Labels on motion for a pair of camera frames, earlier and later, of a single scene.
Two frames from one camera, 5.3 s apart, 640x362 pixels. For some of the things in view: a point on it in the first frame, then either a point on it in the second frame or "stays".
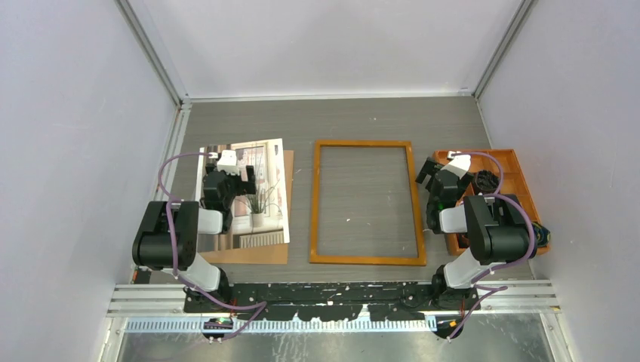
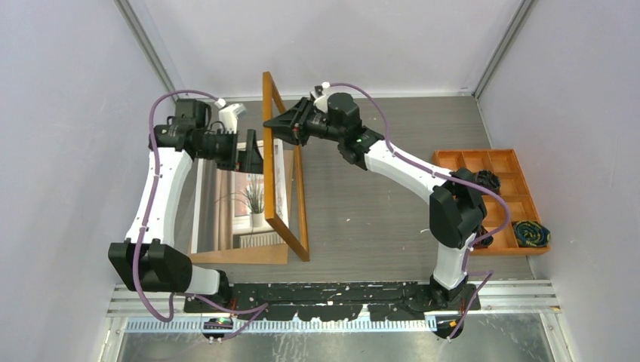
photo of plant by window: [260, 219] stays
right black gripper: [431, 167] to [283, 127]
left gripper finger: [249, 187] to [250, 160]
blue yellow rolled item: [542, 234] stays
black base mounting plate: [333, 302] stays
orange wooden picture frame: [314, 258] to [302, 253]
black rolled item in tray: [487, 180] stays
